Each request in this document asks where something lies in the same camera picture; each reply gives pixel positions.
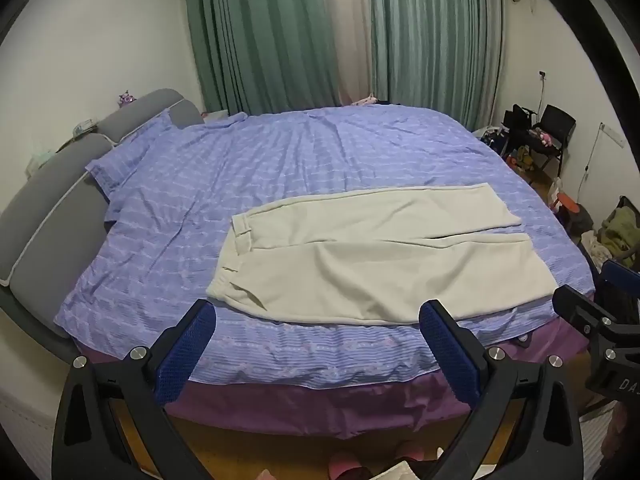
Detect purple bed sheet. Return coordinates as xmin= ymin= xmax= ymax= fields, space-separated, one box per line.
xmin=75 ymin=317 xmax=592 ymax=442

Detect green curtain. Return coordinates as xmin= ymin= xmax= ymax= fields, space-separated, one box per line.
xmin=181 ymin=0 xmax=347 ymax=115
xmin=367 ymin=0 xmax=507 ymax=131

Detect blue striped pillow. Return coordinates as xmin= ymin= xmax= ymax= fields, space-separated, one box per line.
xmin=85 ymin=111 xmax=175 ymax=201

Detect grey padded headboard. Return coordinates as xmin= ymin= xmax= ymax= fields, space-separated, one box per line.
xmin=0 ymin=89 xmax=205 ymax=341

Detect red stool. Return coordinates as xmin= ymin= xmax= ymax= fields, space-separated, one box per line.
xmin=556 ymin=195 xmax=581 ymax=226

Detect hanging black cable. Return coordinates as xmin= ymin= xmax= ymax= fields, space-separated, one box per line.
xmin=577 ymin=125 xmax=603 ymax=206

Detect blue striped blanket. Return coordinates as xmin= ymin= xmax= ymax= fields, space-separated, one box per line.
xmin=59 ymin=106 xmax=596 ymax=391

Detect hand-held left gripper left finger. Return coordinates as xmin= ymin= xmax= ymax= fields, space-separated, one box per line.
xmin=52 ymin=300 xmax=217 ymax=480

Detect black folding chair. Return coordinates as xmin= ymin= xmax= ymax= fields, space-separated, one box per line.
xmin=502 ymin=104 xmax=577 ymax=179

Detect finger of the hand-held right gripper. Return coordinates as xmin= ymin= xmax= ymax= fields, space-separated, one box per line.
xmin=552 ymin=284 xmax=623 ymax=343
xmin=599 ymin=259 xmax=640 ymax=318

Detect cream pants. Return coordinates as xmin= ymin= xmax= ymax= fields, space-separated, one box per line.
xmin=206 ymin=183 xmax=558 ymax=324

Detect green clothes pile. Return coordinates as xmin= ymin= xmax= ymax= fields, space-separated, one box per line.
xmin=597 ymin=207 xmax=640 ymax=261

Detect pale pink curtain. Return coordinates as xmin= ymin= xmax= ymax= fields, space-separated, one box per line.
xmin=319 ymin=0 xmax=375 ymax=107

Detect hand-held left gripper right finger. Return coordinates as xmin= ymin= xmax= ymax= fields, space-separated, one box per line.
xmin=418 ymin=300 xmax=583 ymax=480

